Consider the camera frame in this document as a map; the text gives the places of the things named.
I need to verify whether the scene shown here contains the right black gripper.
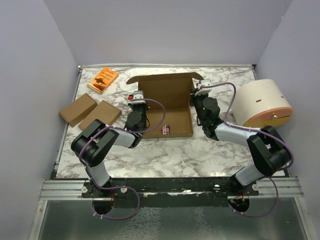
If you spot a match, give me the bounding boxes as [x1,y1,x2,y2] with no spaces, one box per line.
[188,88,208,125]

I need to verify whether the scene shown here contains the small red toy car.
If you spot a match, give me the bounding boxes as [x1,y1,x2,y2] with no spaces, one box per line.
[161,124,170,135]

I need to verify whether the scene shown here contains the brown cardboard box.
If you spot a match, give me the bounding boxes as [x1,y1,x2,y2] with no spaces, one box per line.
[126,72,204,139]
[78,100,122,130]
[59,93,98,127]

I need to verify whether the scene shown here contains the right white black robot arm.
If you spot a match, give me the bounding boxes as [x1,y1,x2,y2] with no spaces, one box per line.
[190,87,293,196]

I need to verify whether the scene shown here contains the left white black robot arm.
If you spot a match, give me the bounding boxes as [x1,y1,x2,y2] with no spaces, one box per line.
[70,98,149,198]

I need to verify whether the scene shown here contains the folded flat brown cardboard box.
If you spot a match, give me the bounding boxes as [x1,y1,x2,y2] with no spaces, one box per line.
[78,100,122,130]

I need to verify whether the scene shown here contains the orange booklet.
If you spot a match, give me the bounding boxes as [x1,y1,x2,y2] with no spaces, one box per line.
[87,67,119,94]

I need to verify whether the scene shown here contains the cream toy bread bin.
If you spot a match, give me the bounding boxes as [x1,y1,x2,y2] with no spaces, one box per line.
[231,79,293,128]

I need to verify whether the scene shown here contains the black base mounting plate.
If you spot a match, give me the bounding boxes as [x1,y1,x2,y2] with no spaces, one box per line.
[49,162,261,217]

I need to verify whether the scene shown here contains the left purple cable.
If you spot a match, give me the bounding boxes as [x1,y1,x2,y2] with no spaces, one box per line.
[78,98,167,221]

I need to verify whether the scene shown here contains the purple cable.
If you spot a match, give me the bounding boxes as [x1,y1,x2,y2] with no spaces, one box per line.
[78,98,167,221]
[199,82,293,218]

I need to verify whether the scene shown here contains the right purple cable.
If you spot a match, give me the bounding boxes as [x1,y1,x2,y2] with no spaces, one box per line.
[199,82,293,218]

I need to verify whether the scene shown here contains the aluminium rail frame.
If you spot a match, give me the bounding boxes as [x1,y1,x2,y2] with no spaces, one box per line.
[27,65,305,240]

